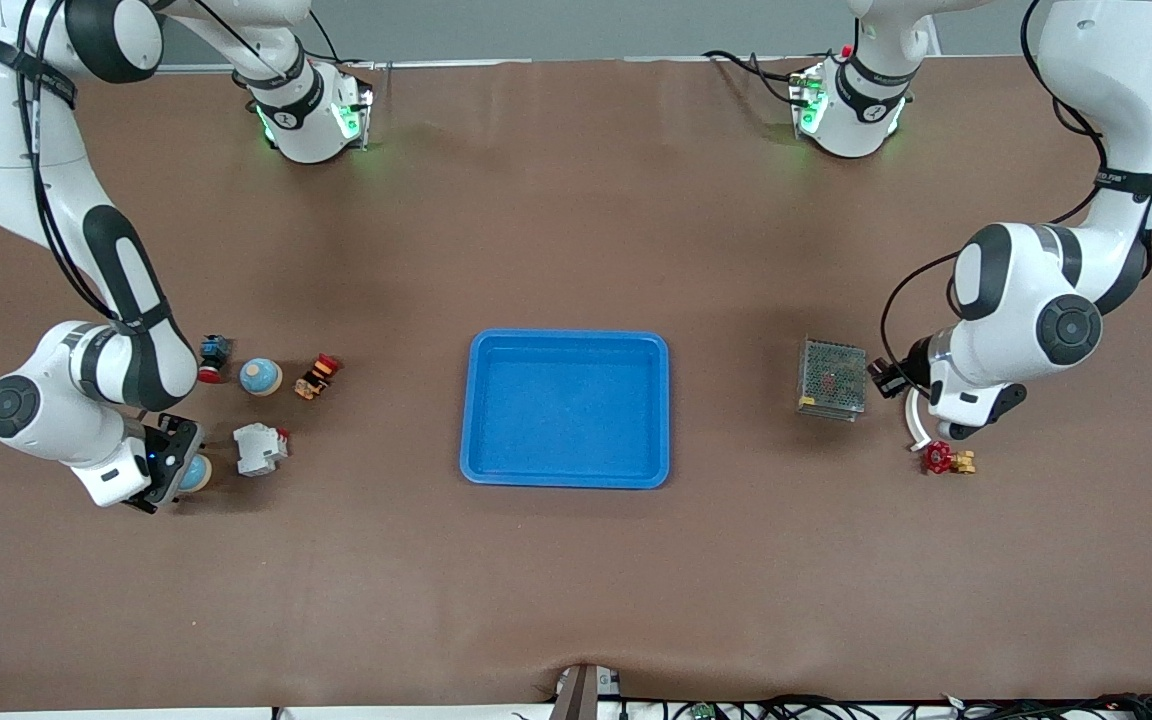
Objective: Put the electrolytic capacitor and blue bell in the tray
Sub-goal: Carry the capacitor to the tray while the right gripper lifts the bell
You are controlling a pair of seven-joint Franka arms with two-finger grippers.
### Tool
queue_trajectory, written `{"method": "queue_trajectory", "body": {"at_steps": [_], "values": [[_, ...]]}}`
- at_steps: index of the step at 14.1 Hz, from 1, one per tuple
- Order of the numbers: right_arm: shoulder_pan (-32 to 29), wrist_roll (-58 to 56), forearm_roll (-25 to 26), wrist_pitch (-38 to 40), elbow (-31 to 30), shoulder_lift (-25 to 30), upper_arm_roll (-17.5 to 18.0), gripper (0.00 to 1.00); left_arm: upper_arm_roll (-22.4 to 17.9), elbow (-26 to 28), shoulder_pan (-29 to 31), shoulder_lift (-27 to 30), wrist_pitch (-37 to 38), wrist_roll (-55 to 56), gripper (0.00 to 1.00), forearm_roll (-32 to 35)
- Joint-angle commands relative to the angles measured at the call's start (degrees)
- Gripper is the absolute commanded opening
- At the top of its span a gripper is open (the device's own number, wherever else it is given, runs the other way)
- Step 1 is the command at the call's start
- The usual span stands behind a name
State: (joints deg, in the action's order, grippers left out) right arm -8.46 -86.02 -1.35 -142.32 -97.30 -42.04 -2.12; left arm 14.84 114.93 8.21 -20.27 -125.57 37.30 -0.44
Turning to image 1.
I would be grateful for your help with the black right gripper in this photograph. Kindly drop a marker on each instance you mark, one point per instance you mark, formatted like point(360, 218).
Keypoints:
point(202, 445)

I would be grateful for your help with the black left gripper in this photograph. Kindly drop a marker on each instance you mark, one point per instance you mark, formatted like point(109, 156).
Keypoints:
point(914, 360)

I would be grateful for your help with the maroon electrolytic capacitor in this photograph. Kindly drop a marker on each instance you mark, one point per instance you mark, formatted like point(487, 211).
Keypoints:
point(886, 381)

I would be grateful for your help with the blue service bell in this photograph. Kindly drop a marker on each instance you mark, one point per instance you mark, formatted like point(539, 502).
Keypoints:
point(198, 475)
point(260, 377)

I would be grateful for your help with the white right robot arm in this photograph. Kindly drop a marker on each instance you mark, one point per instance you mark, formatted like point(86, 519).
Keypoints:
point(6, 130)

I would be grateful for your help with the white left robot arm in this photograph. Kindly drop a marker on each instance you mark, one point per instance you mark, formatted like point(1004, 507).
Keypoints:
point(1116, 90)

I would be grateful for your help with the blue plastic tray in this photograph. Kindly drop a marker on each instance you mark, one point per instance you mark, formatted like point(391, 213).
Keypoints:
point(566, 410)

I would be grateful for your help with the white curved plastic clamp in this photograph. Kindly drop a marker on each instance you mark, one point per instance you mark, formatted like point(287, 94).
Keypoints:
point(914, 425)

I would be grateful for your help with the metal mesh power supply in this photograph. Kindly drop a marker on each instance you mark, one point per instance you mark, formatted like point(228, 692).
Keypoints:
point(832, 378)

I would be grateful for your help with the white circuit breaker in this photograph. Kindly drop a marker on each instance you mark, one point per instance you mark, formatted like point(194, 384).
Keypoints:
point(258, 448)

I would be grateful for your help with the red mushroom emergency stop button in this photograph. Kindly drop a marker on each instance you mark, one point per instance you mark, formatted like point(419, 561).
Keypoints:
point(217, 352)

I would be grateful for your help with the brown table mat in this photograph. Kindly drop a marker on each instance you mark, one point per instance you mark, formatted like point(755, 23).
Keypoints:
point(576, 600)

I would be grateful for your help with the grey metal table clamp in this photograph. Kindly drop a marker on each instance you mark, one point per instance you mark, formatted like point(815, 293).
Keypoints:
point(584, 695)

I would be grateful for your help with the red yellow push button switch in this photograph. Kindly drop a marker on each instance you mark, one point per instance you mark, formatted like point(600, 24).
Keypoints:
point(316, 377)

